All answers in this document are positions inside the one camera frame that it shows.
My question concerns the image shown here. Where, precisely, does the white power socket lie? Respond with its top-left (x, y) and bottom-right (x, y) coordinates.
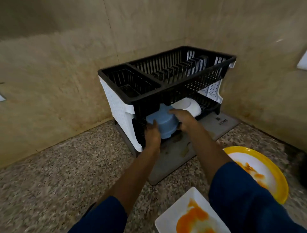
top-left (296, 50), bottom-right (307, 71)

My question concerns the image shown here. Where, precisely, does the yellow rimmed plate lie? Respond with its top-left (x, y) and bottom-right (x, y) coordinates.
top-left (223, 146), bottom-right (289, 205)

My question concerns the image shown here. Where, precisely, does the person's right forearm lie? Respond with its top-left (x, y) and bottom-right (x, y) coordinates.
top-left (187, 122), bottom-right (307, 233)

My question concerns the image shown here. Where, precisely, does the white scalloped bowl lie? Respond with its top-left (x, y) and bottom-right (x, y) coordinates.
top-left (170, 97), bottom-right (202, 118)

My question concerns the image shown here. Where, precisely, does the person's left forearm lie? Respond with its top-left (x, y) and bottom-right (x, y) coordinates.
top-left (67, 146), bottom-right (161, 233)

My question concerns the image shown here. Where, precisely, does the grey drying mat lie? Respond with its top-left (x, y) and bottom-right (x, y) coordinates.
top-left (114, 111), bottom-right (240, 186)

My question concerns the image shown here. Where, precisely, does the person's right hand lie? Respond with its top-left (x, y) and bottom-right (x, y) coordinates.
top-left (168, 108), bottom-right (198, 133)

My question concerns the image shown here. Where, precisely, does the blue plastic bowl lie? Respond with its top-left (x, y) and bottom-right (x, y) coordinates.
top-left (146, 103), bottom-right (181, 140)

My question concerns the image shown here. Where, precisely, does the white rectangular plate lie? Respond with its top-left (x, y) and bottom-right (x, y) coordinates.
top-left (154, 187), bottom-right (232, 233)

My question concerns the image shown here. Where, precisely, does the black dish drying rack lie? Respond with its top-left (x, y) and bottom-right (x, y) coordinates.
top-left (98, 45), bottom-right (237, 153)

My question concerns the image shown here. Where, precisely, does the person's left hand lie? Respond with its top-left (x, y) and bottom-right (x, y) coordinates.
top-left (144, 120), bottom-right (161, 153)

